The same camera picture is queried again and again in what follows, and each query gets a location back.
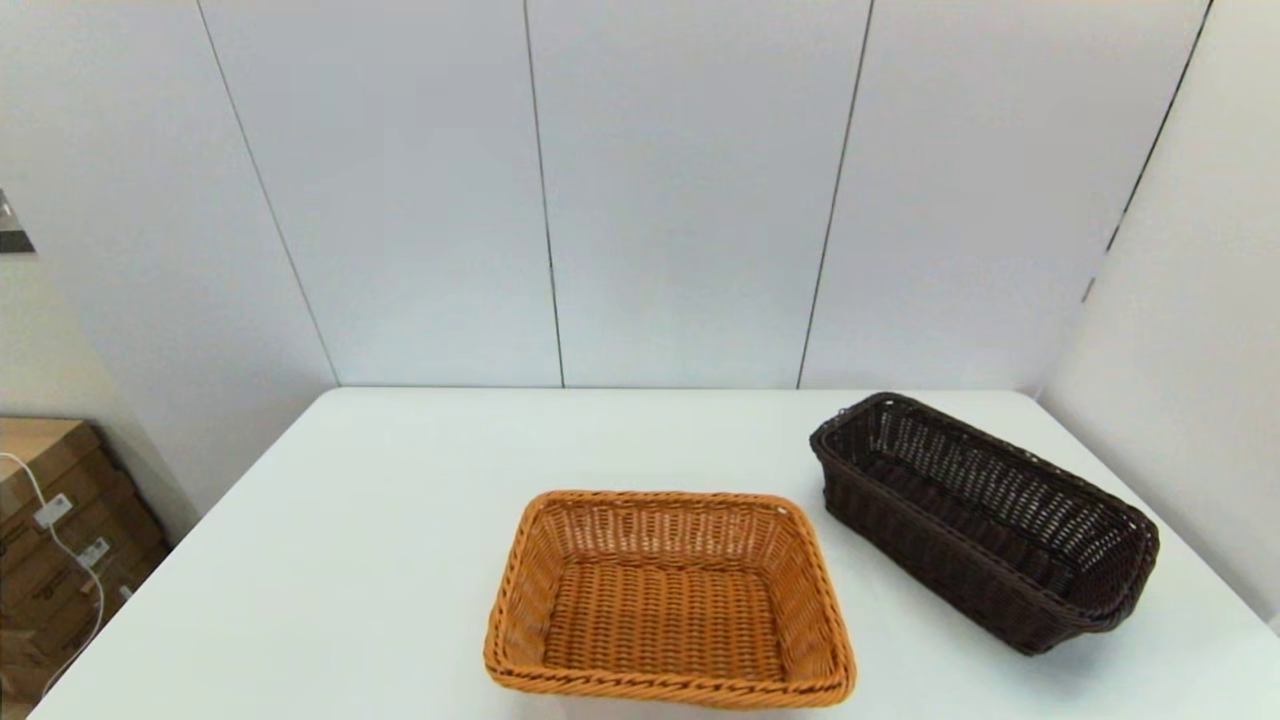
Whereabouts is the grey wall fixture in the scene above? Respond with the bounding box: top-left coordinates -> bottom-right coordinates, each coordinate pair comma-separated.
0,190 -> 36,254

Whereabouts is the brown cardboard box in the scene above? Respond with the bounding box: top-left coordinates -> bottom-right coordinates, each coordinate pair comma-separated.
0,417 -> 169,581
0,560 -> 151,701

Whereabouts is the orange wicker basket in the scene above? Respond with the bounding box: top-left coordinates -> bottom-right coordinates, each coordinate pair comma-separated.
483,489 -> 858,710

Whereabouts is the dark brown wicker basket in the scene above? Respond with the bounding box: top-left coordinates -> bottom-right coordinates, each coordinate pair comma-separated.
809,392 -> 1162,657

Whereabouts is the thin white cable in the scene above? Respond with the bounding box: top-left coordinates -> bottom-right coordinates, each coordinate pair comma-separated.
0,452 -> 107,691

